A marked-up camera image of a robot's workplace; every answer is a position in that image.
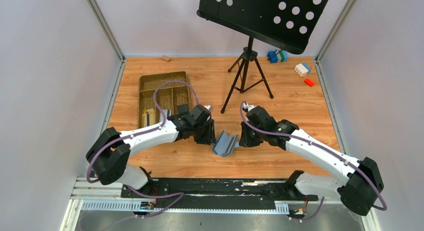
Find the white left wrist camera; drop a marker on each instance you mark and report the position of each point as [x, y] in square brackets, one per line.
[209, 108]

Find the black music stand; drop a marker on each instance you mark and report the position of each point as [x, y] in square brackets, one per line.
[284, 24]

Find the blue green toy block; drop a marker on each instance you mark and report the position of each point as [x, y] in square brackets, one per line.
[277, 56]

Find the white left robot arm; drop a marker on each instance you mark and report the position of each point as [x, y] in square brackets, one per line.
[110, 153]

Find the gold credit card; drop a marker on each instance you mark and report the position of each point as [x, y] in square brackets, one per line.
[148, 117]

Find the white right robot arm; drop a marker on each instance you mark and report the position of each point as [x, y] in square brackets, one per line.
[356, 182]

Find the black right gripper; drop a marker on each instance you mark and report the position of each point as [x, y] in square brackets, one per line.
[244, 135]

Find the silver credit card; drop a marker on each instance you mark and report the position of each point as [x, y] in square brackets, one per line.
[164, 114]

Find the red toy block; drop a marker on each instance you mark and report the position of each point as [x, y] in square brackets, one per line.
[309, 82]

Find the woven compartment tray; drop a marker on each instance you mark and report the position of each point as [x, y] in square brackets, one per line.
[155, 88]

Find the blue leather card holder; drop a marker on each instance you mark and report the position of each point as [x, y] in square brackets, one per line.
[225, 144]

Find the small wooden block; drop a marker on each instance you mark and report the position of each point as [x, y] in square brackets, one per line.
[166, 58]

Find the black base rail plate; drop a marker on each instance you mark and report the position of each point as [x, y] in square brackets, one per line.
[226, 193]

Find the black credit card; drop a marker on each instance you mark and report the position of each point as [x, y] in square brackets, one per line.
[183, 109]

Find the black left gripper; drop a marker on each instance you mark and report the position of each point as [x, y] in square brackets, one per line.
[208, 132]

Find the white blue toy block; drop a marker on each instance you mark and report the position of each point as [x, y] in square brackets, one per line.
[302, 69]

